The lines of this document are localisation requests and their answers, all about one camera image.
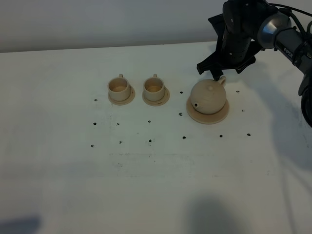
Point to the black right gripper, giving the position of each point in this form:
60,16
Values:
234,49

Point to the beige teapot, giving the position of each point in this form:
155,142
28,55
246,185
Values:
209,96

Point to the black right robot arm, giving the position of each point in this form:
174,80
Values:
246,27

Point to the beige teapot saucer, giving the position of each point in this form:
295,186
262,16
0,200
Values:
207,119

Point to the beige right cup saucer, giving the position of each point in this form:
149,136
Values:
159,102

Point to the beige cup saucer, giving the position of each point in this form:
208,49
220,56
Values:
159,102
121,95

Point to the beige right teacup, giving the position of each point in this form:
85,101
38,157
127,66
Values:
154,88

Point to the beige teacup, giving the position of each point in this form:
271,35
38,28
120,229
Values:
119,81
154,88

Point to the beige left cup saucer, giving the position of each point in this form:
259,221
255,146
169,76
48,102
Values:
121,95

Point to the beige left teacup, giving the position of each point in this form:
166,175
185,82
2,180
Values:
119,81

